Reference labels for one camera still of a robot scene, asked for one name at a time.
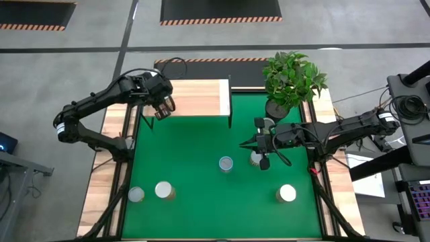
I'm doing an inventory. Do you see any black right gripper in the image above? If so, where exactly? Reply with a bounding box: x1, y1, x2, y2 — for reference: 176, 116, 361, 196
239, 116, 282, 171

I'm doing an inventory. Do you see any small blue corn can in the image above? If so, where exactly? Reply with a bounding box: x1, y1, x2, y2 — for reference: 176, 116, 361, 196
218, 155, 234, 173

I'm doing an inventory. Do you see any grey side table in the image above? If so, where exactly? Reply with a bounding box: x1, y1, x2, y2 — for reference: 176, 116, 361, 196
0, 151, 54, 242

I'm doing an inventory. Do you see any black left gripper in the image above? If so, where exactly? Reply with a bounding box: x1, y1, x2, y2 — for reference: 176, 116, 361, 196
134, 71, 176, 121

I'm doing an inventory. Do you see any dark electronic device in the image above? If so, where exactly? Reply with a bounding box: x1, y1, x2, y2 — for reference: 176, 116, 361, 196
0, 131, 18, 155

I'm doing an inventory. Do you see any green beans can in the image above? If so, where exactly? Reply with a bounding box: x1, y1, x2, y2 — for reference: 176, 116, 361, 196
154, 180, 176, 201

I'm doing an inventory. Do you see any black table frame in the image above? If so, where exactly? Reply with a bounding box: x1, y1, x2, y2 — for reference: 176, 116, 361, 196
77, 85, 367, 242

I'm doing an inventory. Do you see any black striped floor mat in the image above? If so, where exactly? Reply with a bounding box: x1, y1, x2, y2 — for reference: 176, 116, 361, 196
159, 0, 283, 27
0, 0, 77, 32

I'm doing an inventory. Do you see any coiled black cable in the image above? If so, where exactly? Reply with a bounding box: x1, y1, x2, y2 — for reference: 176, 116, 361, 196
391, 95, 430, 122

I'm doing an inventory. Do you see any black beam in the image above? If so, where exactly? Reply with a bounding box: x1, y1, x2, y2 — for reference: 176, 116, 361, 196
349, 144, 414, 182

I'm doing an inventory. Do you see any orange can grey lid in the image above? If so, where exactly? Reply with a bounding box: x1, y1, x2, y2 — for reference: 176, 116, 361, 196
275, 184, 298, 204

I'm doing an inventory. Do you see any wooden table border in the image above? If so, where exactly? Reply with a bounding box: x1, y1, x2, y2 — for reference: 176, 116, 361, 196
77, 85, 366, 238

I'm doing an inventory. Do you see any grey equipment cart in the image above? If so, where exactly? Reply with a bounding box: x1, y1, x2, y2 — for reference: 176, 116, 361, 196
386, 60, 430, 242

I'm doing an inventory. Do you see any white sheet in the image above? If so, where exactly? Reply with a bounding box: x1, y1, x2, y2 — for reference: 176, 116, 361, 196
345, 153, 386, 199

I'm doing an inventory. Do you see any green table mat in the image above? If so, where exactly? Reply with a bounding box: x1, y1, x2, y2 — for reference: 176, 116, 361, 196
121, 92, 323, 239

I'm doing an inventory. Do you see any green leafy plant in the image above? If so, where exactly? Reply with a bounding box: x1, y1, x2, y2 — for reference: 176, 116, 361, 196
261, 50, 329, 112

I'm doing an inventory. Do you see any backlit keyboard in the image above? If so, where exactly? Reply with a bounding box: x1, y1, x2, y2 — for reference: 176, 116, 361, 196
408, 181, 430, 221

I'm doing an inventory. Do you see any green can grey lid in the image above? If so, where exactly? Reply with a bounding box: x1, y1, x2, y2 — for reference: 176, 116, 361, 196
127, 186, 146, 204

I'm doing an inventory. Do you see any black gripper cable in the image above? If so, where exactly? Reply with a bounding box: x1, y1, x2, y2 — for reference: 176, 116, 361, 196
271, 134, 294, 168

